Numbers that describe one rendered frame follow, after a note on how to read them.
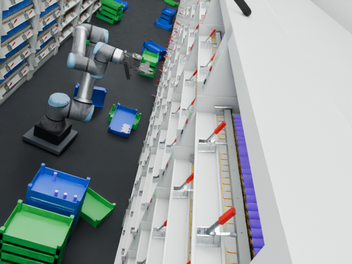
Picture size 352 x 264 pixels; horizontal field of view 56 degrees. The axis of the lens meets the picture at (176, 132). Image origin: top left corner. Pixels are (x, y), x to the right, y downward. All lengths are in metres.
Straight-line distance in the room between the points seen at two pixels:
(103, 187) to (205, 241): 2.09
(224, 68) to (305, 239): 0.62
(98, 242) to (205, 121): 1.57
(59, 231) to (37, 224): 0.12
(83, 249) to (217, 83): 1.63
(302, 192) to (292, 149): 0.08
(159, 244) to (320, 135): 0.65
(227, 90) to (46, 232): 1.33
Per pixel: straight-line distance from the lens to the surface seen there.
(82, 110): 2.66
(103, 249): 2.31
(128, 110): 3.32
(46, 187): 2.13
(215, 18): 1.57
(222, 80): 0.91
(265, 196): 0.38
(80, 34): 2.49
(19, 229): 1.94
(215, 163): 0.76
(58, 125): 2.76
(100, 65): 2.12
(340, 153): 0.53
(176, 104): 1.71
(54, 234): 1.93
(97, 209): 2.48
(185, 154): 1.04
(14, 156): 2.77
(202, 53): 1.37
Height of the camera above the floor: 1.90
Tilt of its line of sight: 33 degrees down
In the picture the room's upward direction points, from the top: 24 degrees clockwise
